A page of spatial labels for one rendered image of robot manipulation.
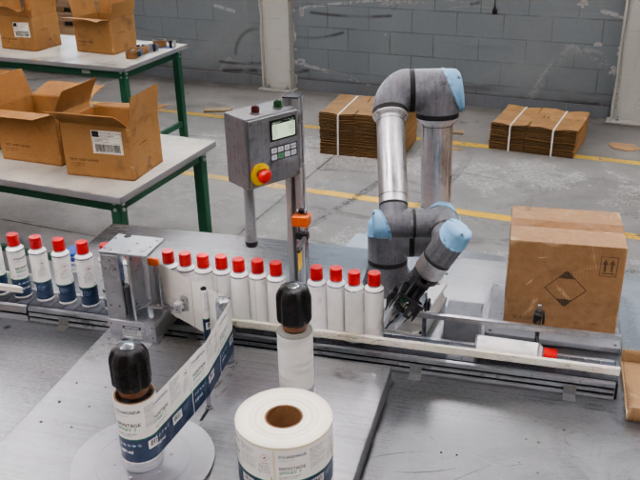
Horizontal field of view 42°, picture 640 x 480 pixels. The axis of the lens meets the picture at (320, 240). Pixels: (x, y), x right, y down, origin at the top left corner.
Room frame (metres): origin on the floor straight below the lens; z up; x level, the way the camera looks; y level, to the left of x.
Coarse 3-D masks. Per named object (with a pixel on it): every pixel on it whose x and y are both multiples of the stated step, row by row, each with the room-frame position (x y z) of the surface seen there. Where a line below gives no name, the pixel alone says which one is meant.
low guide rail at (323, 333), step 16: (240, 320) 1.94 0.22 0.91; (320, 336) 1.88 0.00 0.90; (336, 336) 1.87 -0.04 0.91; (352, 336) 1.86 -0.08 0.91; (368, 336) 1.85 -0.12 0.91; (448, 352) 1.79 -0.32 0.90; (464, 352) 1.78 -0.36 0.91; (480, 352) 1.76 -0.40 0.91; (496, 352) 1.76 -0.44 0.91; (560, 368) 1.71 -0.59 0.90; (576, 368) 1.70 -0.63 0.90; (592, 368) 1.69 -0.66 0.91; (608, 368) 1.68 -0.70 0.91
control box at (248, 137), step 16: (224, 112) 2.03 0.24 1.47; (240, 112) 2.02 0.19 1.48; (272, 112) 2.02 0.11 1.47; (288, 112) 2.04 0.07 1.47; (240, 128) 1.98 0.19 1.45; (256, 128) 1.98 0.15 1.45; (240, 144) 1.98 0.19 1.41; (256, 144) 1.98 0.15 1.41; (272, 144) 2.01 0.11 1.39; (240, 160) 1.99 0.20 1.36; (256, 160) 1.98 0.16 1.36; (288, 160) 2.04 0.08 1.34; (240, 176) 1.99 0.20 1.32; (256, 176) 1.97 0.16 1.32; (272, 176) 2.01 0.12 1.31; (288, 176) 2.04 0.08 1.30
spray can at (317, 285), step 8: (312, 272) 1.91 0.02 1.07; (320, 272) 1.91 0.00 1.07; (312, 280) 1.91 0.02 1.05; (320, 280) 1.91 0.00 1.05; (312, 288) 1.90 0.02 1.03; (320, 288) 1.90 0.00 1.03; (312, 296) 1.90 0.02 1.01; (320, 296) 1.90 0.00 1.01; (312, 304) 1.90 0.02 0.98; (320, 304) 1.90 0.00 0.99; (312, 312) 1.90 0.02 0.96; (320, 312) 1.90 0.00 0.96; (312, 320) 1.90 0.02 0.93; (320, 320) 1.90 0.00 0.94; (312, 328) 1.90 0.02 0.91; (320, 328) 1.90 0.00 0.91
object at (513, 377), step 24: (48, 312) 2.09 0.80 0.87; (72, 312) 2.07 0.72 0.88; (168, 336) 1.99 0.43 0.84; (240, 336) 1.93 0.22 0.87; (264, 336) 1.92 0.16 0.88; (360, 360) 1.84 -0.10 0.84; (384, 360) 1.82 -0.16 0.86; (408, 360) 1.80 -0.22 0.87; (432, 360) 1.79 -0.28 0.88; (600, 360) 1.77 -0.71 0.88; (504, 384) 1.74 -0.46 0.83; (528, 384) 1.73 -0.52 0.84; (552, 384) 1.70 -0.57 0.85; (576, 384) 1.69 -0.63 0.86; (600, 384) 1.67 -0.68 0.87
